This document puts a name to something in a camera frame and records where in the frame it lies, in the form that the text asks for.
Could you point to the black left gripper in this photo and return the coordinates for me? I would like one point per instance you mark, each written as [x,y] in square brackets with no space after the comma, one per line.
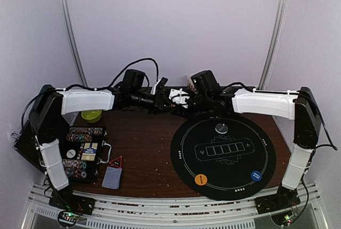
[158,107]

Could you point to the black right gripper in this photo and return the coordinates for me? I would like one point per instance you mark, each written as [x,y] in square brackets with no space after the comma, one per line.
[189,104]

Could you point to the clear dealer button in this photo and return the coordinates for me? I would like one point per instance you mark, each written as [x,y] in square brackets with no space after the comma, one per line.
[221,128]

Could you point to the orange big blind button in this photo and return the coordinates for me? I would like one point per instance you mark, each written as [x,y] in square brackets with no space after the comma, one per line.
[201,179]

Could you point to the blue small blind button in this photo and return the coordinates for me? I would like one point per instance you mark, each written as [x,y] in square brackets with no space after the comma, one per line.
[256,176]

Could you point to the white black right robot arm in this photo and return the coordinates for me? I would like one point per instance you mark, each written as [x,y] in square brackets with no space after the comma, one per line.
[297,106]

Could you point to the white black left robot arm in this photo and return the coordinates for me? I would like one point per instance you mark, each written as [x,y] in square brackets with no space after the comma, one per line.
[47,126]

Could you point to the floral ceramic mug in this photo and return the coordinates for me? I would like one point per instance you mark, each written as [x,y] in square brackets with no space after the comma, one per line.
[190,84]

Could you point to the round black poker mat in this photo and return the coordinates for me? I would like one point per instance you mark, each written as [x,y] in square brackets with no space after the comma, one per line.
[226,159]

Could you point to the green bowl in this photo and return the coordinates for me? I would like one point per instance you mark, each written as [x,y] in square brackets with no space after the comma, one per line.
[91,116]

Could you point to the black red triangle marker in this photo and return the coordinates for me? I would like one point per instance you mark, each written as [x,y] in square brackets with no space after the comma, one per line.
[117,162]

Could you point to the blue playing card deck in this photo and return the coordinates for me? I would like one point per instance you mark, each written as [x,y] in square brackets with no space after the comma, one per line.
[111,178]

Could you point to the black poker chip case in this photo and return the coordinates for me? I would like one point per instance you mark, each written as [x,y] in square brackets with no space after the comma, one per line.
[83,150]

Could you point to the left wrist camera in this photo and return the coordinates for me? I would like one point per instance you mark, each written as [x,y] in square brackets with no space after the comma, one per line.
[160,83]

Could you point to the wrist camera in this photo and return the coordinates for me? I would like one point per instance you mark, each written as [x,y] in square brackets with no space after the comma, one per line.
[160,83]
[179,97]

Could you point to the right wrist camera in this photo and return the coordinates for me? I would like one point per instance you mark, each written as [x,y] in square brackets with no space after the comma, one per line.
[179,97]

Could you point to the right aluminium frame post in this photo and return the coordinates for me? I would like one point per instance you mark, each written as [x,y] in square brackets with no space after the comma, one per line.
[274,44]

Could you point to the aluminium frame post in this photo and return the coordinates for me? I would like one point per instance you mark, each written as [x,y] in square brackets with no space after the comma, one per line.
[72,42]
[274,44]

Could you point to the aluminium front rail base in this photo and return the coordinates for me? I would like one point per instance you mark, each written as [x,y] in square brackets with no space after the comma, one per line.
[200,212]

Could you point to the left aluminium frame post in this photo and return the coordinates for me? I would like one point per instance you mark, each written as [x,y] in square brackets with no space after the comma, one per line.
[72,42]

